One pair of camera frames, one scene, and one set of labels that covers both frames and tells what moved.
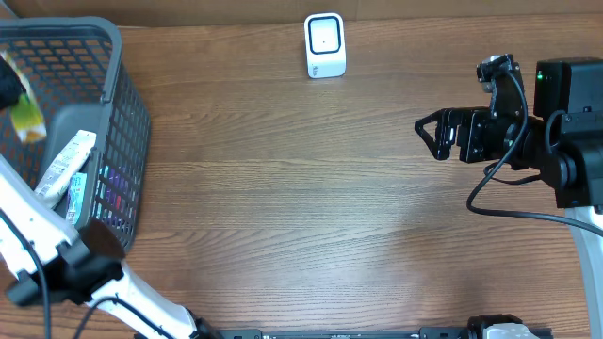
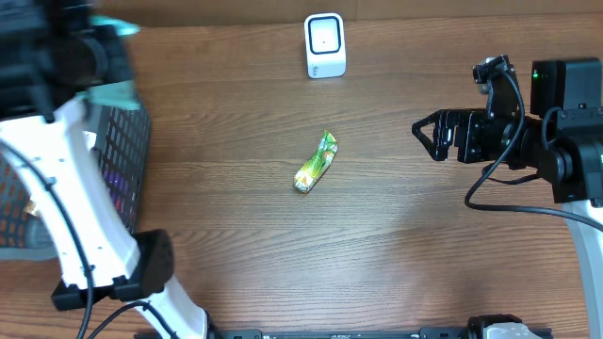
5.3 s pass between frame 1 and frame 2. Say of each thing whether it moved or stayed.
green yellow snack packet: moved
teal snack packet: moved
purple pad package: stayed
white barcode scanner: stayed
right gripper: stayed
